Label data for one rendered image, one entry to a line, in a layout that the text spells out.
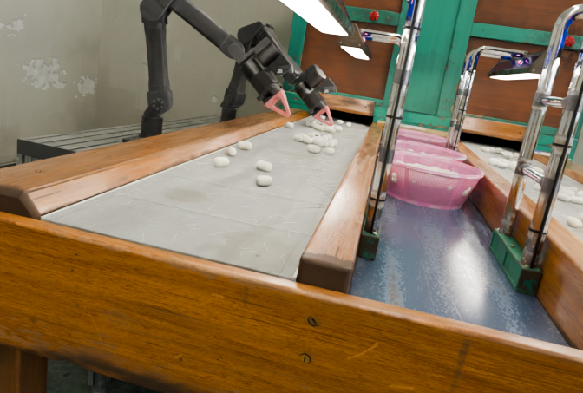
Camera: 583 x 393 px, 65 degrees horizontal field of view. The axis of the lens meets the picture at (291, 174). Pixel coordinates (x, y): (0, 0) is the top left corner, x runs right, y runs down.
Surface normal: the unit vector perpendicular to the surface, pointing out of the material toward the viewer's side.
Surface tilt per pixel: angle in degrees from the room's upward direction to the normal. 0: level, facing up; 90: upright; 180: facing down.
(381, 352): 90
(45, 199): 45
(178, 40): 90
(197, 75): 90
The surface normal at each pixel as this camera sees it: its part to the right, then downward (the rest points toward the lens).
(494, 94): -0.21, 0.18
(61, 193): 0.79, -0.55
